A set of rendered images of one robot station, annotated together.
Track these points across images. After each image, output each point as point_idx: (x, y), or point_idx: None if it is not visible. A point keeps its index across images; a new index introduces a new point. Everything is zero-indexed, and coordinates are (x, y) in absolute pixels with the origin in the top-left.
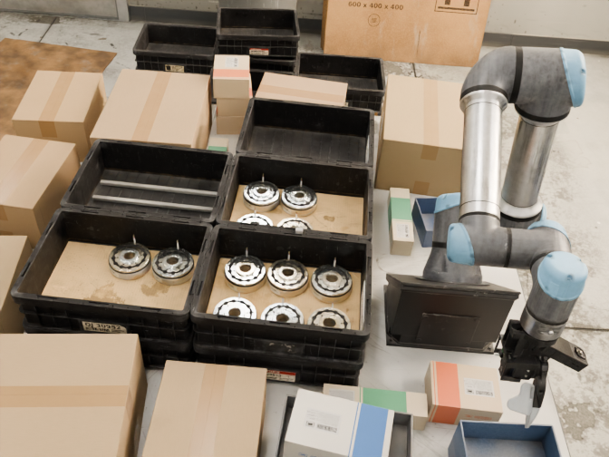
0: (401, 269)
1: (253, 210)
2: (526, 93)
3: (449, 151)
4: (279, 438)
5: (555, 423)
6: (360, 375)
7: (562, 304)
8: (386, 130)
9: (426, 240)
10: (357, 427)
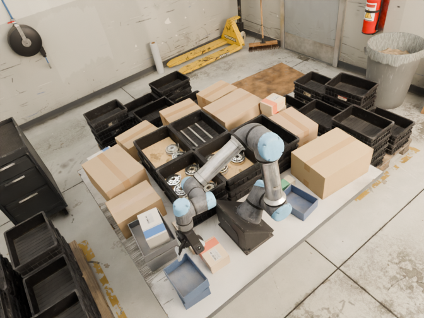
0: None
1: None
2: (249, 145)
3: (313, 171)
4: None
5: (233, 292)
6: (199, 226)
7: (175, 216)
8: (298, 149)
9: None
10: (153, 226)
